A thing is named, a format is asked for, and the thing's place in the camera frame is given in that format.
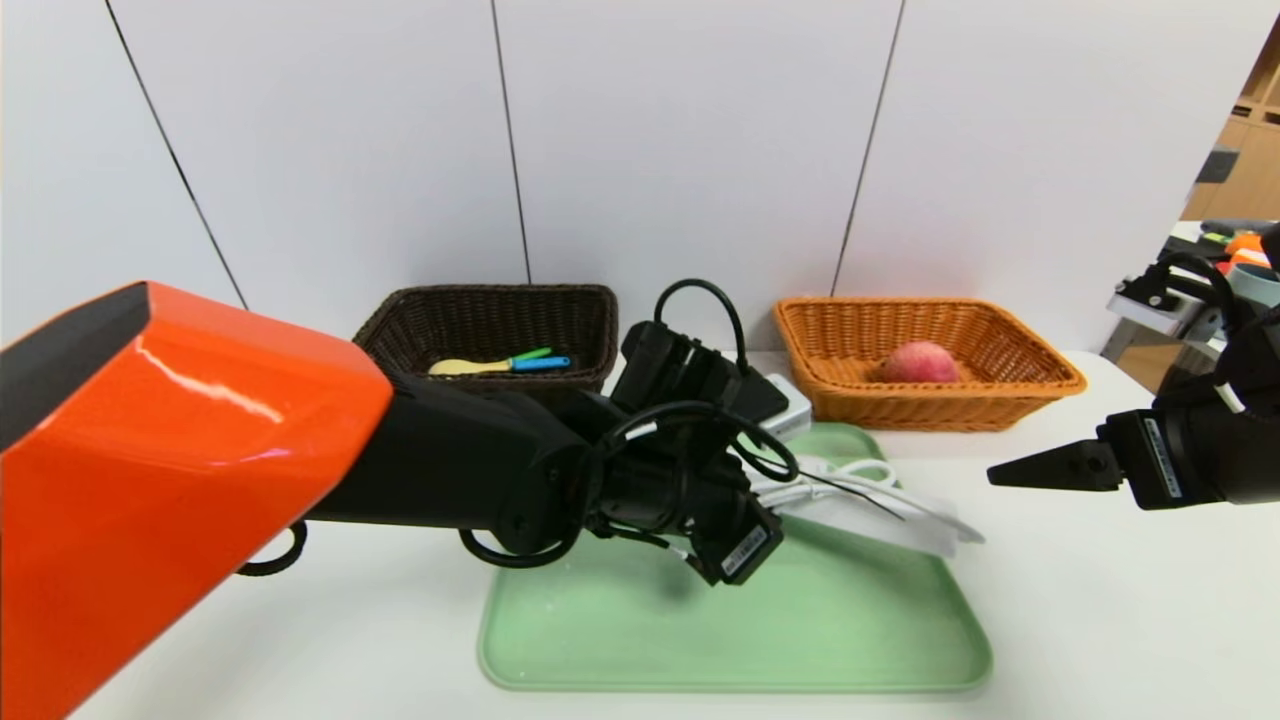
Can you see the black gear pile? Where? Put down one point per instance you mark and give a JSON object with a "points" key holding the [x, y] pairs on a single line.
{"points": [[1215, 228]]}

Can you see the wooden shelf unit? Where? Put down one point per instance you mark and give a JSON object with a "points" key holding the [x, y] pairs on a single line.
{"points": [[1245, 170]]}

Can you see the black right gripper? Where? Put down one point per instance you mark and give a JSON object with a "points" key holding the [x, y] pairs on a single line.
{"points": [[1150, 455]]}

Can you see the red peach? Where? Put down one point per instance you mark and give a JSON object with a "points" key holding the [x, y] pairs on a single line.
{"points": [[920, 362]]}

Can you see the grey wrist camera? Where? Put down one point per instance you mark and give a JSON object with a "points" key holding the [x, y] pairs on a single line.
{"points": [[700, 375], [1165, 305]]}

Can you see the orange object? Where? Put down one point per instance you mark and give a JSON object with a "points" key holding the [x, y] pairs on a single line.
{"points": [[1250, 243]]}

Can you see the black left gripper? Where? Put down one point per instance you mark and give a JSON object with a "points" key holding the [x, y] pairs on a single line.
{"points": [[745, 552]]}

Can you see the dark brown wicker basket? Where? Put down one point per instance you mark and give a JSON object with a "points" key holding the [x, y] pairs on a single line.
{"points": [[480, 320]]}

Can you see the orange wicker basket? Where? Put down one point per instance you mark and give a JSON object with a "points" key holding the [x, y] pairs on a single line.
{"points": [[1000, 395]]}

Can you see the black zip tie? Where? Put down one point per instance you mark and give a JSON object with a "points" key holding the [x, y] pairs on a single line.
{"points": [[860, 492]]}

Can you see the light green plastic tray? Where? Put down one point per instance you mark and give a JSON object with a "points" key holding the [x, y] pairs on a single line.
{"points": [[820, 620]]}

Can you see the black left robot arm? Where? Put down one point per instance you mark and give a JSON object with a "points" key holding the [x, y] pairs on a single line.
{"points": [[180, 470]]}

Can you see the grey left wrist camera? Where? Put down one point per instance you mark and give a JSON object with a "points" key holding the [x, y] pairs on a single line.
{"points": [[700, 375]]}

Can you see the grey blue cup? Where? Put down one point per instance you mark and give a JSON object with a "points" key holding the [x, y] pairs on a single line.
{"points": [[1258, 283]]}

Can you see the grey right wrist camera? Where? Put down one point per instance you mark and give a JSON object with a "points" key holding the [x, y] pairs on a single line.
{"points": [[1165, 305]]}

